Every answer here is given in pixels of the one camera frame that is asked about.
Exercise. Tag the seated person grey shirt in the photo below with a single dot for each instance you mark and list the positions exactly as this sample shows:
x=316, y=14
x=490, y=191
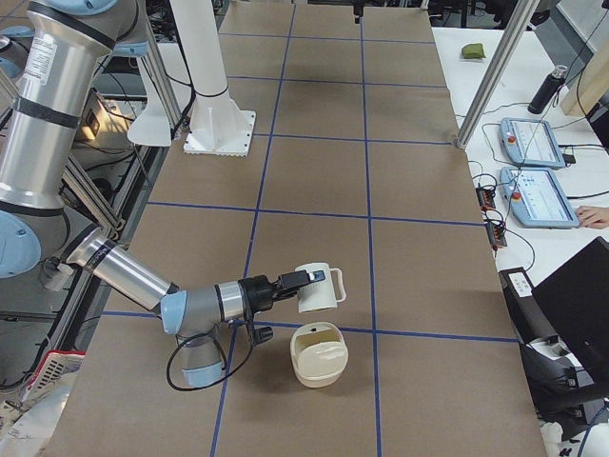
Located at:
x=593, y=217

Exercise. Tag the black orange terminal block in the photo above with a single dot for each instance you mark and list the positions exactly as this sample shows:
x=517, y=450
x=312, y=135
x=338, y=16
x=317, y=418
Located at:
x=493, y=220

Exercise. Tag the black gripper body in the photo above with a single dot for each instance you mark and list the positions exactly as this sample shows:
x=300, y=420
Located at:
x=255, y=291

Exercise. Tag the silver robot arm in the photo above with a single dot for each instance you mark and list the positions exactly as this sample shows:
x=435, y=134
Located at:
x=69, y=39

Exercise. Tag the green bean bag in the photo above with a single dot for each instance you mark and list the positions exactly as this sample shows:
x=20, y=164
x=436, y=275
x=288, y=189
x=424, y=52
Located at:
x=473, y=51

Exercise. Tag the cream plastic basket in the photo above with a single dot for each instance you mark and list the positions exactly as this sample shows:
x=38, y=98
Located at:
x=319, y=354

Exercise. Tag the white ribbed HOME mug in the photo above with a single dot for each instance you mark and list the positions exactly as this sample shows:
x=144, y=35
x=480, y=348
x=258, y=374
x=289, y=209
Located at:
x=324, y=294

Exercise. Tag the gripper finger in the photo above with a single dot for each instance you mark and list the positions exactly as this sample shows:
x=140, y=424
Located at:
x=298, y=279

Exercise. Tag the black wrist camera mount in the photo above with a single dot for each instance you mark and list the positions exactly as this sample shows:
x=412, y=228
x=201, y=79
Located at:
x=257, y=336

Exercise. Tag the black laptop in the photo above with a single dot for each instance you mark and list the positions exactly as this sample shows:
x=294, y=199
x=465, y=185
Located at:
x=574, y=299

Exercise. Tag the white camera mast base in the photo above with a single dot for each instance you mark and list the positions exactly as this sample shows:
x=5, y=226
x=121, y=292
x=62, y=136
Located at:
x=217, y=125

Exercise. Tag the grey aluminium frame post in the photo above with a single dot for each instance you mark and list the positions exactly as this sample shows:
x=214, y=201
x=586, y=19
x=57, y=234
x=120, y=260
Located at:
x=510, y=39

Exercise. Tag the brown paper table cover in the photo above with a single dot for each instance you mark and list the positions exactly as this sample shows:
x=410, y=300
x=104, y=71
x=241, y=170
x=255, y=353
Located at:
x=353, y=164

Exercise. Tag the blue teach pendant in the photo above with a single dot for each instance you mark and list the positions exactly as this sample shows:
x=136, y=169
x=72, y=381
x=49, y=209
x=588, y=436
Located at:
x=535, y=198
x=531, y=143

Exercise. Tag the upper blue teach pendant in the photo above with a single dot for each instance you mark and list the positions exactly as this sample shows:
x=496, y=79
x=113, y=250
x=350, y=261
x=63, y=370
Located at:
x=531, y=143

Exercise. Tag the lower blue teach pendant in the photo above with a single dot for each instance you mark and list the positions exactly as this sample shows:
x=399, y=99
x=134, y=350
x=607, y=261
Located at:
x=535, y=198

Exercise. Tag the black water bottle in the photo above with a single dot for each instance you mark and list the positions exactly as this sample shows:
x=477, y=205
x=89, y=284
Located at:
x=548, y=89

